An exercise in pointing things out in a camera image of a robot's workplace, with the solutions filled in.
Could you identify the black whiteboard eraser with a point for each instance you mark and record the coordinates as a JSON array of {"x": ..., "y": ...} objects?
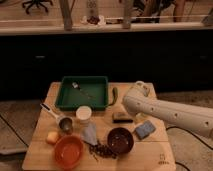
[{"x": 121, "y": 118}]

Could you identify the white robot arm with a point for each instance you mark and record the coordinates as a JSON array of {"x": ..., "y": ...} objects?
[{"x": 193, "y": 118}]

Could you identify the white paper cup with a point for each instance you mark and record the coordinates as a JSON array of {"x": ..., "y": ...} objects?
[{"x": 83, "y": 114}]

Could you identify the metal measuring cup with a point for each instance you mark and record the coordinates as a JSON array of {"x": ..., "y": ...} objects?
[{"x": 64, "y": 122}]

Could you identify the metal spoon in tray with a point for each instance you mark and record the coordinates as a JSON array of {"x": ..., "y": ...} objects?
[{"x": 77, "y": 87}]

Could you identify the green plastic tray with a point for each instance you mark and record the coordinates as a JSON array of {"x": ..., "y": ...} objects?
[{"x": 69, "y": 99}]

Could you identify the grey cloth piece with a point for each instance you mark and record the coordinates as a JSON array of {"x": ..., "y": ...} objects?
[{"x": 89, "y": 134}]

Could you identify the dark purple bowl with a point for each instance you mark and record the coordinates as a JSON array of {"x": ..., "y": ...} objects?
[{"x": 120, "y": 140}]

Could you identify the blue sponge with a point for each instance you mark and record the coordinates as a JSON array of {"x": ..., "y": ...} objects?
[{"x": 144, "y": 130}]

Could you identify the dark grapes bunch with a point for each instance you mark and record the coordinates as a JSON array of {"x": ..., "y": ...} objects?
[{"x": 101, "y": 150}]

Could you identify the orange plastic bowl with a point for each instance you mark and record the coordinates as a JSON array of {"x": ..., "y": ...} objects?
[{"x": 68, "y": 152}]

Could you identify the yellow round fruit toy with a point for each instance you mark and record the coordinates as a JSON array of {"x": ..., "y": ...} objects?
[{"x": 52, "y": 137}]

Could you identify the seated person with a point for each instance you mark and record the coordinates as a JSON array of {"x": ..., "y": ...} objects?
[{"x": 149, "y": 7}]

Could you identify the black office chair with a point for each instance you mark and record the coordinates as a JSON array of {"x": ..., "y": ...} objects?
[{"x": 38, "y": 3}]

